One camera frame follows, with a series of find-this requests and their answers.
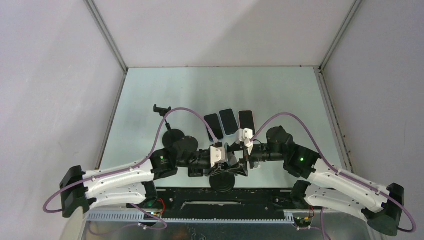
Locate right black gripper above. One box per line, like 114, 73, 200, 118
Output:
224, 143, 284, 178

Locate black gooseneck phone stand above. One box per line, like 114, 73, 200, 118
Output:
209, 172, 236, 193

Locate light blue phone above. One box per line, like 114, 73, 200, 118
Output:
219, 108, 239, 136

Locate pink phone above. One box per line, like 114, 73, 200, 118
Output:
238, 110, 256, 135

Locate black round-base phone stand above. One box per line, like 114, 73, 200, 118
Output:
153, 104, 185, 148

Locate teal phone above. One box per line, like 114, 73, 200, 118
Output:
223, 143, 231, 158

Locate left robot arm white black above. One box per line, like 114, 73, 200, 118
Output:
59, 136, 234, 218

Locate black folding phone stand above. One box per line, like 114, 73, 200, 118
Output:
187, 168, 204, 178

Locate left controller board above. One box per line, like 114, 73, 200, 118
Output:
143, 214, 161, 221

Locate controller board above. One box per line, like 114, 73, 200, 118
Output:
143, 214, 161, 221
294, 217, 312, 229

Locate right controller board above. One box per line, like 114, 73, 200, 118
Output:
294, 217, 312, 229

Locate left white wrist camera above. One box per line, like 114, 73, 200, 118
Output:
210, 146, 228, 168

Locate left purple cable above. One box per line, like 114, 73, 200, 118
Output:
43, 107, 222, 214

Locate grey slotted cable duct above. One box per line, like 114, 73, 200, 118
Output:
86, 210, 295, 224

